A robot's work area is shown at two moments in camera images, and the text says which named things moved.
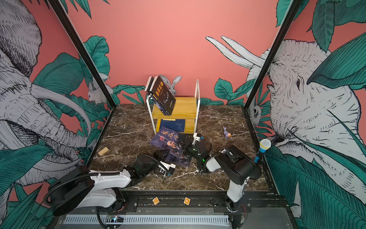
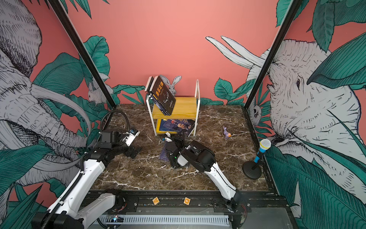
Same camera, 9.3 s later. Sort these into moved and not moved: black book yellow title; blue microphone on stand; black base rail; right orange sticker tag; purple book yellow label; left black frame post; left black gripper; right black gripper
Moved: left black gripper; right black gripper
Not moved: left black frame post; blue microphone on stand; purple book yellow label; right orange sticker tag; black book yellow title; black base rail
